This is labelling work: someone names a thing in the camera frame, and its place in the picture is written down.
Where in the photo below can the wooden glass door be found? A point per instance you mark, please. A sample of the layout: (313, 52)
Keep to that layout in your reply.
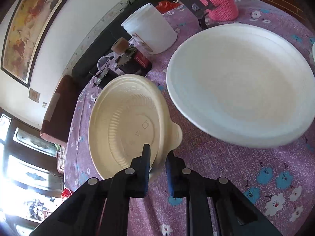
(27, 172)

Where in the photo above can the red plastic bag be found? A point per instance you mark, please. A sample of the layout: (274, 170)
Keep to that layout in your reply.
(165, 6)

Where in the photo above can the framed wall painting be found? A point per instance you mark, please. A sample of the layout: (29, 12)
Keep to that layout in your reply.
(32, 27)

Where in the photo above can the cork-topped bottle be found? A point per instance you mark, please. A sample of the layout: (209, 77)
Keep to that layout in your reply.
(121, 45)

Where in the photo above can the white plastic jar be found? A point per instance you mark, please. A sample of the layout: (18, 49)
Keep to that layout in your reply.
(150, 28)

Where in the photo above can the purple floral tablecloth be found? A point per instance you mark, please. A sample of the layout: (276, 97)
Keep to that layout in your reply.
(221, 177)

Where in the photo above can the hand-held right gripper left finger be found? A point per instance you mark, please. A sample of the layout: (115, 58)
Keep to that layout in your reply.
(147, 157)

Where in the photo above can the dark sofa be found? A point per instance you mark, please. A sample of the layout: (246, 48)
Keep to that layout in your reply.
(98, 51)

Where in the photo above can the large white plate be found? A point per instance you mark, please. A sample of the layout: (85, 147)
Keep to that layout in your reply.
(238, 83)

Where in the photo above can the brown chair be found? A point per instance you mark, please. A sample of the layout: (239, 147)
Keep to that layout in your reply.
(59, 108)

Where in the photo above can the clear plastic cup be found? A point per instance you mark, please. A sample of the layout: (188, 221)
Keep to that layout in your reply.
(103, 62)

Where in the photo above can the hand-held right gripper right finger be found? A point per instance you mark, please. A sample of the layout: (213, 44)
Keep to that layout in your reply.
(169, 169)

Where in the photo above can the cream disposable bowl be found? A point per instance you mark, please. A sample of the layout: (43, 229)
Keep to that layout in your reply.
(123, 125)

